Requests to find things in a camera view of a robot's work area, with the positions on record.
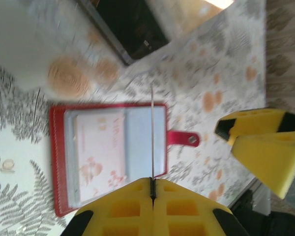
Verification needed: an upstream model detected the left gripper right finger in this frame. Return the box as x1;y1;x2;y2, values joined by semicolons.
154;178;249;236

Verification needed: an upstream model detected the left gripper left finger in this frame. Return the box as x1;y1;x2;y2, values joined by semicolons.
60;177;154;236

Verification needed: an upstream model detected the white VIP card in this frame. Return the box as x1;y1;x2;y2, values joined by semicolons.
75;112;127;203

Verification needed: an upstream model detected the pale plastic card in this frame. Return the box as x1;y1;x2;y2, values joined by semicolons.
150;83;155;179

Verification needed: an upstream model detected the red card holder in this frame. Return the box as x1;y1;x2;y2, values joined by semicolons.
48;103;202;218

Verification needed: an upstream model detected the clear acrylic card box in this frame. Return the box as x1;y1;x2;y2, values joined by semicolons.
73;0;236;77

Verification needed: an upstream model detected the floral table cover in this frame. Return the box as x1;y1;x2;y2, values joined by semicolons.
0;0;268;236

